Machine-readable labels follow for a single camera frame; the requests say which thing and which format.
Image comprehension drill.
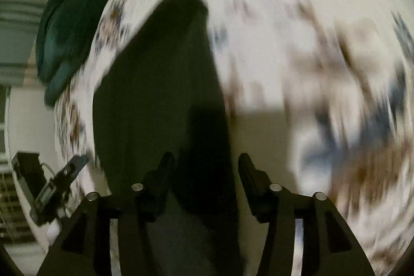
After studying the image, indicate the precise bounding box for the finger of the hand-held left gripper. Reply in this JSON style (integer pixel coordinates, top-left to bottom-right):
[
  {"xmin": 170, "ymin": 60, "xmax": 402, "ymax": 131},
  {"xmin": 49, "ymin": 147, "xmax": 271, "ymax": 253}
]
[{"xmin": 53, "ymin": 156, "xmax": 89, "ymax": 188}]

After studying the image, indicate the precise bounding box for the dark green plush blanket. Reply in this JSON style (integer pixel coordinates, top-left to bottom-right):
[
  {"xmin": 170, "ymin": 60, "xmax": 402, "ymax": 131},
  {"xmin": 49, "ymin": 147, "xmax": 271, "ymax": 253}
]
[{"xmin": 35, "ymin": 0, "xmax": 138, "ymax": 107}]

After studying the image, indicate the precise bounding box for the dark striped sweater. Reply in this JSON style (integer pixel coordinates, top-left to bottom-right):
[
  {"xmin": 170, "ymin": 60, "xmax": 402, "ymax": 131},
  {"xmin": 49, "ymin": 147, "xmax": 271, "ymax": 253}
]
[{"xmin": 92, "ymin": 0, "xmax": 246, "ymax": 276}]

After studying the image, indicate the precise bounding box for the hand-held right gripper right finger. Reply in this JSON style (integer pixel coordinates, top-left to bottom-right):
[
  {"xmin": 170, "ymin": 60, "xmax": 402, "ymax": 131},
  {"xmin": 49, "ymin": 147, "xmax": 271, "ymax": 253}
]
[{"xmin": 238, "ymin": 152, "xmax": 376, "ymax": 276}]

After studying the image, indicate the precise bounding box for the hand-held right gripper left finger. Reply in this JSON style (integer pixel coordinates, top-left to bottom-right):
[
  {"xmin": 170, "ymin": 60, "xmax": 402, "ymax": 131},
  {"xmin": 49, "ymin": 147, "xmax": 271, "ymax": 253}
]
[{"xmin": 37, "ymin": 151, "xmax": 177, "ymax": 276}]

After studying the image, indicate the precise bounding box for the floral bed quilt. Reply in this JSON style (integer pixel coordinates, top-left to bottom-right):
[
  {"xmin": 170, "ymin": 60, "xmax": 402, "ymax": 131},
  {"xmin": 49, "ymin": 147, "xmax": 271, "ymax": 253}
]
[{"xmin": 53, "ymin": 0, "xmax": 414, "ymax": 273}]

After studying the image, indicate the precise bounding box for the grey green curtain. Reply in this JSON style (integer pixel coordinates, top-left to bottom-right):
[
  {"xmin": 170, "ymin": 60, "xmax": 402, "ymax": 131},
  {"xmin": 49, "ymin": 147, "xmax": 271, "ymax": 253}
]
[{"xmin": 0, "ymin": 1, "xmax": 46, "ymax": 83}]

